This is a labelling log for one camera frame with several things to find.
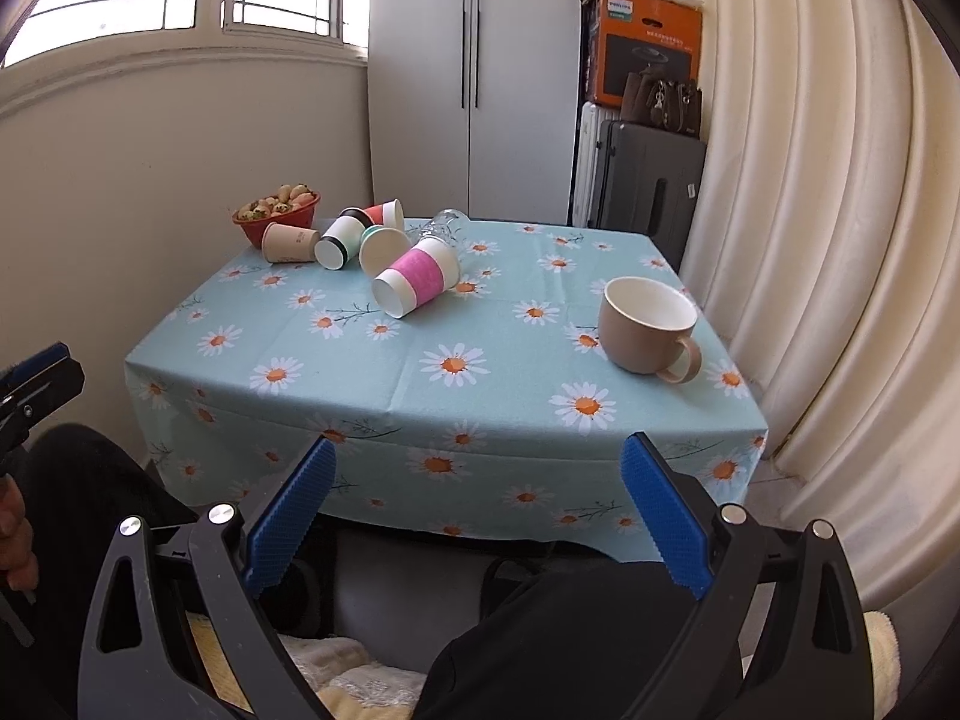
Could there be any pink sleeved paper cup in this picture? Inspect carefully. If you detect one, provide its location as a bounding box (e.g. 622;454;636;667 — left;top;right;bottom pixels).
371;238;460;319

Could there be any beige paper cup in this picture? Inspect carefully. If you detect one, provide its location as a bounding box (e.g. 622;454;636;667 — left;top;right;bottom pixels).
260;223;320;263

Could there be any black banded white paper cup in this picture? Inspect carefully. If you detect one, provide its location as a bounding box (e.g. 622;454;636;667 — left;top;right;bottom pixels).
314;206;373;270

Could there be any teal paper cup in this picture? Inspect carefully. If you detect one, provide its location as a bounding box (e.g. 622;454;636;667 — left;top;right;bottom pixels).
358;224;412;278

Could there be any red paper cup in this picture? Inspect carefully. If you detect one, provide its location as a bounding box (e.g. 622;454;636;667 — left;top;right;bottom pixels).
363;199;405;231

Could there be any clear glass cup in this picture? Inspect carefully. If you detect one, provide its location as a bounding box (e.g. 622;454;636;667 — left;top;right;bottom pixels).
409;208;472;249

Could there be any person left hand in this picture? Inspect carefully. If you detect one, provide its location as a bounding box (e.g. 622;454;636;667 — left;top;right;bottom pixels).
0;475;39;592

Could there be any cream seat cushion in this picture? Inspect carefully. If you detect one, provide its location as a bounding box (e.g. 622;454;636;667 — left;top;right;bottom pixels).
187;614;427;718

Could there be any red fruit bowl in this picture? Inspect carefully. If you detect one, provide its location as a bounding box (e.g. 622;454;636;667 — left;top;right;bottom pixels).
231;184;320;249

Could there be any beige ceramic mug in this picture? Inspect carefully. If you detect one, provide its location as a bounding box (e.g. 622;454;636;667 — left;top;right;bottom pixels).
599;277;703;385

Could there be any floral light blue tablecloth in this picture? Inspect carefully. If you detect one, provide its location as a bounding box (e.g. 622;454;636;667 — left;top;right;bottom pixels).
125;221;768;561

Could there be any cream curtain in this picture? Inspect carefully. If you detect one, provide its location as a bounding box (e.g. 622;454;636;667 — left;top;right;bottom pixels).
659;0;960;608

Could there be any dark grey suitcase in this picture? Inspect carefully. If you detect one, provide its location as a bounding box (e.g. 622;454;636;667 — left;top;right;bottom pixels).
587;119;706;270

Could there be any white tall cabinet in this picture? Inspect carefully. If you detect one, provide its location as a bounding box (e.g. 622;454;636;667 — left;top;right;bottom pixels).
368;0;579;224

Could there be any brown handbag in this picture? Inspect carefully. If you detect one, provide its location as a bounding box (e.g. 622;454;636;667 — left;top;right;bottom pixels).
620;68;703;138

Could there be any white suitcase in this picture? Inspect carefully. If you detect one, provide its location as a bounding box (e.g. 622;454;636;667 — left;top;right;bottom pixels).
571;103;619;227

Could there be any orange cardboard box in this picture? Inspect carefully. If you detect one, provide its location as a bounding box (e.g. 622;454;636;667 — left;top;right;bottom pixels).
586;0;703;107

